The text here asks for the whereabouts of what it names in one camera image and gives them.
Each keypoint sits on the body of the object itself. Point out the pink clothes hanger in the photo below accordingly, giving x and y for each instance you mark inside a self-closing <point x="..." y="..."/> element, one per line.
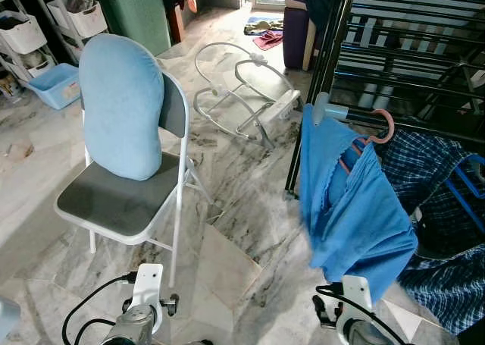
<point x="390" y="129"/>

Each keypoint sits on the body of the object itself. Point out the light blue pillow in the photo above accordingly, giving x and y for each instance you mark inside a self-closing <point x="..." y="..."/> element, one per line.
<point x="121" y="110"/>

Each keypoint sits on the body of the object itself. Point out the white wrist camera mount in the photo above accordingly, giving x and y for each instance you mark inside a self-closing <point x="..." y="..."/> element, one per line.
<point x="356" y="296"/>
<point x="148" y="284"/>

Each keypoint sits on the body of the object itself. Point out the light blue plastic tub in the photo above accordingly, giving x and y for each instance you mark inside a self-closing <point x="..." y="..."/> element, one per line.
<point x="54" y="87"/>

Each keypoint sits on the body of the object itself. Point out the black clothes drying rack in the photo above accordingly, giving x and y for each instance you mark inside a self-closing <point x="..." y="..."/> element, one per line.
<point x="331" y="57"/>

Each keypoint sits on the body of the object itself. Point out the colourful floor mat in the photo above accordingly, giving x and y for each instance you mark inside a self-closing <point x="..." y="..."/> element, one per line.
<point x="261" y="23"/>

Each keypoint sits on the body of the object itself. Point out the white folding chair grey seat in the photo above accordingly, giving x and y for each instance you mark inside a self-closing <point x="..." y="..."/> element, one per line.
<point x="114" y="205"/>

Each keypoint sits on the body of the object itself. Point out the white storage basket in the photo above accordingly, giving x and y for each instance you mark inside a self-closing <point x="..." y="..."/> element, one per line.
<point x="83" y="20"/>
<point x="19" y="30"/>

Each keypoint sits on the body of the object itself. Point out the red cloth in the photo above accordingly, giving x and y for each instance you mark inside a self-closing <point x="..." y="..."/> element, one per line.
<point x="269" y="40"/>

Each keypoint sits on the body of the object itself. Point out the purple stool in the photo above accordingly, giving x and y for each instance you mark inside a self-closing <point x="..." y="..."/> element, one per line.
<point x="295" y="34"/>

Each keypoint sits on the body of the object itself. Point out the white tubular rocker frame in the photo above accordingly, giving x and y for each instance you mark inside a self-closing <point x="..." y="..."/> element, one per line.
<point x="282" y="104"/>

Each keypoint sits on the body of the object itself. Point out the blue plastic clothes hanger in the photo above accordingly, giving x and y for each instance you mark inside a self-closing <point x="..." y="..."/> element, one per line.
<point x="464" y="202"/>

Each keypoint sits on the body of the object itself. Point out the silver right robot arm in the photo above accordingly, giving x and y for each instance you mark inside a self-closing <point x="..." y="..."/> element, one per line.
<point x="364" y="336"/>

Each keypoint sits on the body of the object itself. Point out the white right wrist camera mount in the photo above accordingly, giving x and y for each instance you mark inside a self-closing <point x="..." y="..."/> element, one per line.
<point x="356" y="296"/>

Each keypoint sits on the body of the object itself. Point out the blue plaid shirt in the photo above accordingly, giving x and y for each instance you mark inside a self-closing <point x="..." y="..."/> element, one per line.
<point x="424" y="170"/>

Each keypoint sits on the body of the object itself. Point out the green laundry basket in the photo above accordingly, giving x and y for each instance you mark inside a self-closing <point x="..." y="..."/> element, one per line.
<point x="140" y="19"/>

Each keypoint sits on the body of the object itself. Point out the dark clothes pile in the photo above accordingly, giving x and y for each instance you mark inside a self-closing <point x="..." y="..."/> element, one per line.
<point x="318" y="7"/>

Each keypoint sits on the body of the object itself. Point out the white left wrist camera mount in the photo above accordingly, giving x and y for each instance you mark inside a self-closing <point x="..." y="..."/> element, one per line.
<point x="148" y="284"/>

